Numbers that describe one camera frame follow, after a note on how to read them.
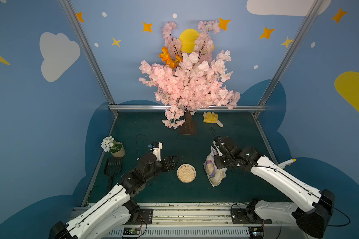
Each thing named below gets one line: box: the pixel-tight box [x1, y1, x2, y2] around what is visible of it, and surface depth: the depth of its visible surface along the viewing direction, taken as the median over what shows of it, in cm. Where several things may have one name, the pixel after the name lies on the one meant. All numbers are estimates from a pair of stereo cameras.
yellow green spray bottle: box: [277, 158, 297, 170], surface depth 77 cm
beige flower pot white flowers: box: [100, 135, 126, 158], surface depth 90 cm
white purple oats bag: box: [203, 145, 228, 187], surface depth 80 cm
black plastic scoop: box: [103, 157, 123, 192], surface depth 93 cm
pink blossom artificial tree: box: [138, 19, 241, 135], surface depth 71 cm
